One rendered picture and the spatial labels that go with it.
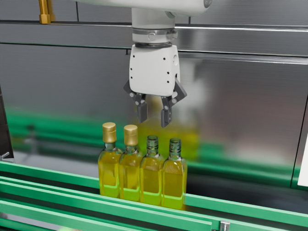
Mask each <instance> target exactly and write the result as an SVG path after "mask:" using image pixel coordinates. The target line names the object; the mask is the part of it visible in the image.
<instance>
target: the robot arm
mask: <svg viewBox="0 0 308 231"><path fill-rule="evenodd" d="M72 1H77V2H81V3H86V4H92V5H99V6H116V7H129V8H132V40H133V41H135V42H137V43H135V44H134V45H133V46H132V51H131V57H130V68H129V79H128V81H127V82H126V84H125V85H124V86H123V89H124V90H125V91H126V92H127V93H128V94H129V95H130V97H131V98H132V99H133V101H134V104H135V105H136V106H137V117H138V123H143V122H144V121H145V120H147V118H148V105H147V103H146V102H145V99H146V95H147V94H149V95H156V96H161V100H162V104H163V110H161V127H163V128H165V127H166V126H167V125H168V124H169V123H170V122H171V108H172V106H174V105H175V104H176V103H177V102H179V101H180V100H182V99H184V98H185V97H186V96H187V93H186V91H185V90H184V88H183V87H182V85H181V84H180V67H179V58H178V52H177V47H176V45H172V43H171V42H170V41H172V40H175V38H177V36H178V32H177V31H175V18H176V17H194V16H199V15H201V14H203V13H205V12H206V11H207V10H208V9H209V7H210V6H211V3H212V1H213V0H72ZM173 92H177V96H175V97H174V98H172V94H173Z"/></svg>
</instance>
